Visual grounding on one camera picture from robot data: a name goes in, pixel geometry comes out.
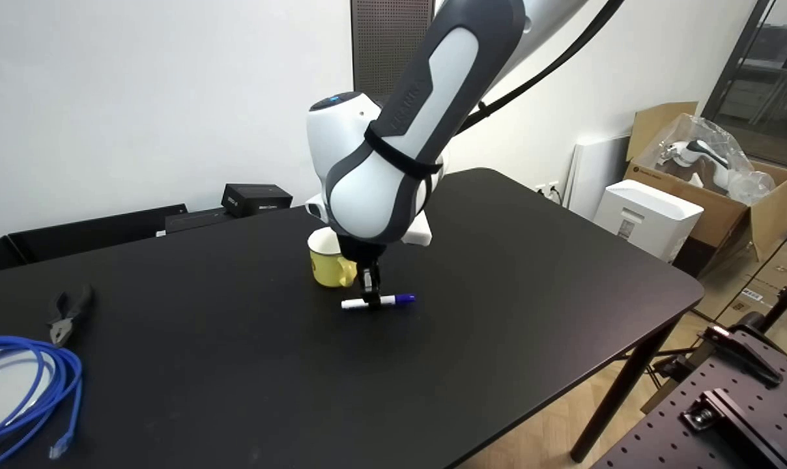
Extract black pliers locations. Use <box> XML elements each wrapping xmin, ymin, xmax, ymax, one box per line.
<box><xmin>49</xmin><ymin>286</ymin><xmax>93</xmax><ymax>347</ymax></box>

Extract white flat panel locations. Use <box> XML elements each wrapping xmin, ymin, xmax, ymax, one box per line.
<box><xmin>568</xmin><ymin>139</ymin><xmax>628</xmax><ymax>217</ymax></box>

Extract black perforated breadboard plate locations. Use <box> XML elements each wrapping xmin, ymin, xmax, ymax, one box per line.
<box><xmin>592</xmin><ymin>330</ymin><xmax>787</xmax><ymax>469</ymax></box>

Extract white box device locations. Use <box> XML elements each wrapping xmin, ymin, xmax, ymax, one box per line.
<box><xmin>595</xmin><ymin>179</ymin><xmax>704</xmax><ymax>264</ymax></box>

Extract black small box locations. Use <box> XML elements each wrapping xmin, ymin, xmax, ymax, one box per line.
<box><xmin>222</xmin><ymin>183</ymin><xmax>293</xmax><ymax>218</ymax></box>

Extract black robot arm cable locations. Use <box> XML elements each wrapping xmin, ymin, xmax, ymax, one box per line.
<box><xmin>448</xmin><ymin>0</ymin><xmax>625</xmax><ymax>139</ymax></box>

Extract clear plastic bag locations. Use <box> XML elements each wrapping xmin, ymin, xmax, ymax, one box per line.
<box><xmin>656</xmin><ymin>114</ymin><xmax>777</xmax><ymax>205</ymax></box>

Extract white blue-capped marker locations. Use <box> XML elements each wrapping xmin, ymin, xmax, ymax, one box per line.
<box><xmin>340</xmin><ymin>293</ymin><xmax>416</xmax><ymax>310</ymax></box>

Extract brown cardboard box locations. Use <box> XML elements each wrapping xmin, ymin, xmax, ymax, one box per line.
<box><xmin>625</xmin><ymin>101</ymin><xmax>787</xmax><ymax>269</ymax></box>

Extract black table leg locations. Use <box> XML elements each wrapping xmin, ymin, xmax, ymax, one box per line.
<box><xmin>568</xmin><ymin>321</ymin><xmax>677</xmax><ymax>463</ymax></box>

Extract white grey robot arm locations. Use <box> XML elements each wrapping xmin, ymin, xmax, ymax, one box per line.
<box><xmin>306</xmin><ymin>0</ymin><xmax>622</xmax><ymax>310</ymax></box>

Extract yellow enamel mug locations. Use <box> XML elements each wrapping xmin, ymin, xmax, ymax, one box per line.
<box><xmin>307</xmin><ymin>228</ymin><xmax>358</xmax><ymax>289</ymax></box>

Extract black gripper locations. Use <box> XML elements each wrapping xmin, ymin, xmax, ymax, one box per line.
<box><xmin>340</xmin><ymin>235</ymin><xmax>385</xmax><ymax>310</ymax></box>

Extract blue coiled cable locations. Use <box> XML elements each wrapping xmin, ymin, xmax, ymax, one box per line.
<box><xmin>0</xmin><ymin>334</ymin><xmax>85</xmax><ymax>469</ymax></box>

